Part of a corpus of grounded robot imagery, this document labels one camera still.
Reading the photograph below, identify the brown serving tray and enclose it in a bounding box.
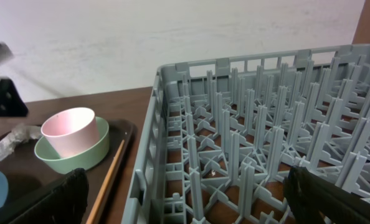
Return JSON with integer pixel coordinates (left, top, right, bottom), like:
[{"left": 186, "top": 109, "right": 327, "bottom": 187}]
[{"left": 0, "top": 119, "right": 137, "bottom": 223}]

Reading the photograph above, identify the grey dishwasher rack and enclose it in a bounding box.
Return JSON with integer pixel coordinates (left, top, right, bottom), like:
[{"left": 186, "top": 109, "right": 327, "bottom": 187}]
[{"left": 122, "top": 44, "right": 370, "bottom": 223}]

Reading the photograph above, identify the mint green bowl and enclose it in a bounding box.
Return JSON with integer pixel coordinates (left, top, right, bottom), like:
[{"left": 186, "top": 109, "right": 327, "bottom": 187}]
[{"left": 34, "top": 117, "right": 110, "bottom": 174}]

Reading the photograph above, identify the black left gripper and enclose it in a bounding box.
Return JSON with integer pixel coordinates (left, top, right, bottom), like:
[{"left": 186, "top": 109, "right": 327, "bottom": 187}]
[{"left": 0, "top": 42, "right": 29, "bottom": 117}]

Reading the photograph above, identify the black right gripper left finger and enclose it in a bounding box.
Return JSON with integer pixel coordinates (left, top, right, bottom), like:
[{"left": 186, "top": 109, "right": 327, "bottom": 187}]
[{"left": 6, "top": 168, "right": 89, "bottom": 224}]

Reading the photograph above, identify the wooden chopstick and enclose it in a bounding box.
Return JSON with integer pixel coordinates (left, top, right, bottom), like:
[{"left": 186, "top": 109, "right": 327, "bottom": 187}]
[{"left": 86, "top": 140, "right": 125, "bottom": 224}]

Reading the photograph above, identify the pink cup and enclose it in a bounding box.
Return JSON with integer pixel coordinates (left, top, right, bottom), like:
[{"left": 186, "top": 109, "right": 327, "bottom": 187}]
[{"left": 41, "top": 107, "right": 100, "bottom": 158}]

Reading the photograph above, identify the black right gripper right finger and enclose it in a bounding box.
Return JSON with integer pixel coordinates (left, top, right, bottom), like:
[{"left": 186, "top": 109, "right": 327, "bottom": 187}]
[{"left": 283, "top": 166, "right": 370, "bottom": 224}]

